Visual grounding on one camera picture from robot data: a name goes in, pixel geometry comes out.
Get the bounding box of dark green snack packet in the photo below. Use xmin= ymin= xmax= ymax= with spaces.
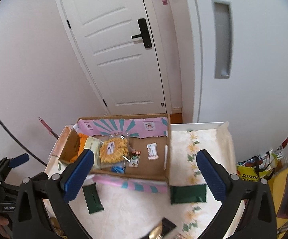
xmin=82 ymin=183 xmax=104 ymax=215

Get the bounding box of white red small sachet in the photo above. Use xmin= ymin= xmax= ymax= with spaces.
xmin=147 ymin=142 xmax=159 ymax=160

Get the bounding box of person's left hand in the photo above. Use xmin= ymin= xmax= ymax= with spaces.
xmin=0 ymin=215 xmax=11 ymax=238

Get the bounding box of yellow potato chips bag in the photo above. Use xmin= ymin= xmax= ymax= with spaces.
xmin=236 ymin=152 xmax=278 ymax=182

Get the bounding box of dark green square packet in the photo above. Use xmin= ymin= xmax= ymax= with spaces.
xmin=170 ymin=184 xmax=207 ymax=205

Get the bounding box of black gold snack bar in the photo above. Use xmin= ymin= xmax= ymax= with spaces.
xmin=145 ymin=217 xmax=177 ymax=239

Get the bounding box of floral cream tablecloth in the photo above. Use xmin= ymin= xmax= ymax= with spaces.
xmin=70 ymin=122 xmax=236 ymax=238

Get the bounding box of orange snack packet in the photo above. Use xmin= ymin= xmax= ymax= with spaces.
xmin=70 ymin=133 xmax=88 ymax=163

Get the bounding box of pale yellow snack packet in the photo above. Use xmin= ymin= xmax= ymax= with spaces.
xmin=83 ymin=136 xmax=102 ymax=170

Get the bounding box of blue snack packet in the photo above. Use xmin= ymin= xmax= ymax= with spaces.
xmin=111 ymin=163 xmax=126 ymax=174

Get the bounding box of yellow waffle chips bag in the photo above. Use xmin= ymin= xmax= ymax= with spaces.
xmin=100 ymin=134 xmax=129 ymax=164

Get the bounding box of small brown orange sachet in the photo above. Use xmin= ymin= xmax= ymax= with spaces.
xmin=129 ymin=151 xmax=141 ymax=168

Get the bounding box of cardboard box with pink lining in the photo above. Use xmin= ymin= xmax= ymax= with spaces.
xmin=57 ymin=114 xmax=170 ymax=193

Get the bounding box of white panel door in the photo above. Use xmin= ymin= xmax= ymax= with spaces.
xmin=59 ymin=0 xmax=167 ymax=115

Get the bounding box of pink handled tool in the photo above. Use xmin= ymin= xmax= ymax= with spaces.
xmin=38 ymin=117 xmax=59 ymax=139

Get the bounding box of white wardrobe with recessed handle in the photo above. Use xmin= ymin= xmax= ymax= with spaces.
xmin=181 ymin=0 xmax=288 ymax=160

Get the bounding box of black door handle lock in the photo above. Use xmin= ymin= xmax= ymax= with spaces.
xmin=132 ymin=18 xmax=152 ymax=49

